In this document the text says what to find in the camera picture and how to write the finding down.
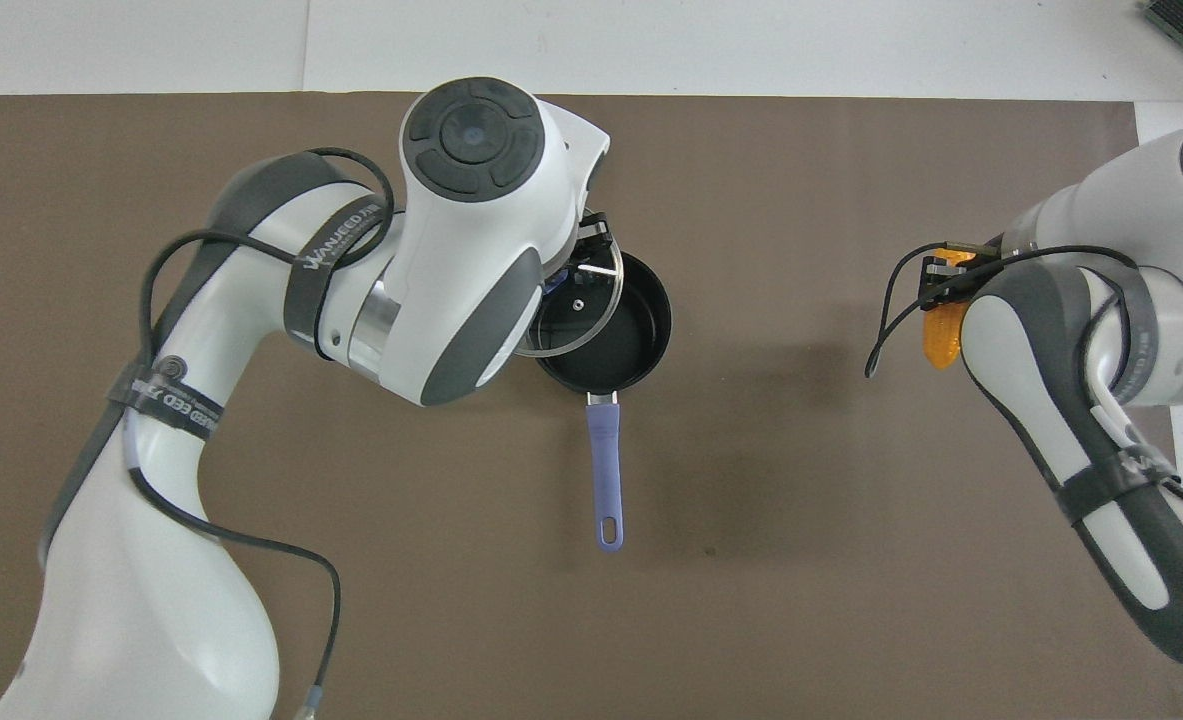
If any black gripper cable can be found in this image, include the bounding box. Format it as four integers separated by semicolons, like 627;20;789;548
864;243;1183;531
136;148;397;720

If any blue saucepan with handle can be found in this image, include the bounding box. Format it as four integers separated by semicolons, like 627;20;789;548
534;250;673;553

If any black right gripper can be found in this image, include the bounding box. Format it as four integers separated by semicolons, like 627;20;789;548
919;238;1007;301

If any glass lid blue knob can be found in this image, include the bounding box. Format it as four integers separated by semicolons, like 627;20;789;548
513;240;624;358

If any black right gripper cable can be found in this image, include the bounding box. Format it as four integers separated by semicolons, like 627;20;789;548
864;243;1183;531

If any brown paper table mat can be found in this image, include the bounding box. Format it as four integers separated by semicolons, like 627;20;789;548
0;93;1183;720

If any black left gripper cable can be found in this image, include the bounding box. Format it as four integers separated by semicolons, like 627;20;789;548
136;148;397;720

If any yellow corn cob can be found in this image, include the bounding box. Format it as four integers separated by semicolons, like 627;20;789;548
923;250;977;370

